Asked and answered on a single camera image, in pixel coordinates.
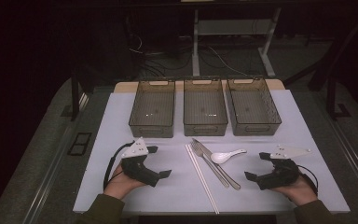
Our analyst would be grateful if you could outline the white metal desk frame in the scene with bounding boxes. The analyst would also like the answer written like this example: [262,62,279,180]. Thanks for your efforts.
[191,7,282,78]

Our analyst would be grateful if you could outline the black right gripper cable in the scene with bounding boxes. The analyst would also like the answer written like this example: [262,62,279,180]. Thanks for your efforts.
[296,163,320,196]

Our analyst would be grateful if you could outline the person's right hand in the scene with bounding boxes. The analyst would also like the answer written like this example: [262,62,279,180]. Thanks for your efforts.
[271,175,319,207]

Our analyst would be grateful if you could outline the steel fork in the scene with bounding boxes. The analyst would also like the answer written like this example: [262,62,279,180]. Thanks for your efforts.
[189,141,231,189]

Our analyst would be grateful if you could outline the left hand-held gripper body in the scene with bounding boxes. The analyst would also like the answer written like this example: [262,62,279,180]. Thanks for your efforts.
[120,136,162,188]

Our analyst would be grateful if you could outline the metal floor rail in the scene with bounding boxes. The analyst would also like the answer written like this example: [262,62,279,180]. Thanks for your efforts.
[328,117,358,202]
[21,92,90,224]

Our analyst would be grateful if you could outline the white table mat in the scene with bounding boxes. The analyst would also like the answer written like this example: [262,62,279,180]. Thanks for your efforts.
[73,89,351,215]

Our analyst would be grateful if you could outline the black metal stand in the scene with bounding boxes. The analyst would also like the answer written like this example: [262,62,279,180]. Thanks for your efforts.
[325,40,352,122]
[70,68,90,122]

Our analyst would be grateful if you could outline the person's left hand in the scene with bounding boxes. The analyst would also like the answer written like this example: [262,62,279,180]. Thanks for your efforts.
[103,162,147,201]

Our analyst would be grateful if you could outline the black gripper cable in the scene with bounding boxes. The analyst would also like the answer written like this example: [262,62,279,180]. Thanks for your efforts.
[296,163,320,196]
[103,141,136,191]

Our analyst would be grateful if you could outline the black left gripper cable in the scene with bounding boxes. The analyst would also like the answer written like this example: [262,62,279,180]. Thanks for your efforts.
[103,141,136,191]

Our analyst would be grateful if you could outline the clear brown plastic bin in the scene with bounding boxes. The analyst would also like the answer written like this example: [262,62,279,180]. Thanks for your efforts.
[183,77,229,137]
[226,77,282,137]
[128,78,176,139]

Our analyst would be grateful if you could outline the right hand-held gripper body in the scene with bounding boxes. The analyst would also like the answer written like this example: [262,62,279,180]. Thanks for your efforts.
[255,144,312,191]

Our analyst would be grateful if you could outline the white floor cable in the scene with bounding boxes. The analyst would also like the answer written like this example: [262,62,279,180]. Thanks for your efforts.
[207,46,250,77]

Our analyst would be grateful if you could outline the white ceramic spoon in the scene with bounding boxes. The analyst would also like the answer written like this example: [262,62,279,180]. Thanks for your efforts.
[210,148,248,165]

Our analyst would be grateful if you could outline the black floor cables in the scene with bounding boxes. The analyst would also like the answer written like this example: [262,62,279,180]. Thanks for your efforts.
[126,31,194,79]

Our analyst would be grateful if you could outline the steel table knife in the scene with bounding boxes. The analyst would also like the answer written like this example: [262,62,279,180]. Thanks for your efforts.
[191,137,242,191]

